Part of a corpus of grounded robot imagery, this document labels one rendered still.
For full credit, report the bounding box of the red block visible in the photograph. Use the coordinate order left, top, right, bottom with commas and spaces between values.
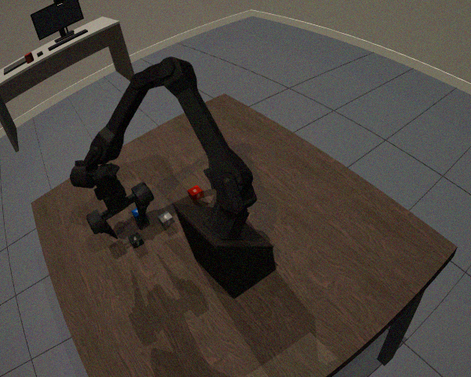
188, 185, 203, 201

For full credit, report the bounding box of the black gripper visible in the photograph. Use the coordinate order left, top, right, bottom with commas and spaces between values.
86, 182, 154, 239

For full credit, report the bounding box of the blue block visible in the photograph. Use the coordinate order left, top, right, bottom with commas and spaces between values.
132, 209, 141, 222

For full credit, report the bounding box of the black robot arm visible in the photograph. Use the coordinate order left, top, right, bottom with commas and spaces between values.
70, 57, 257, 240

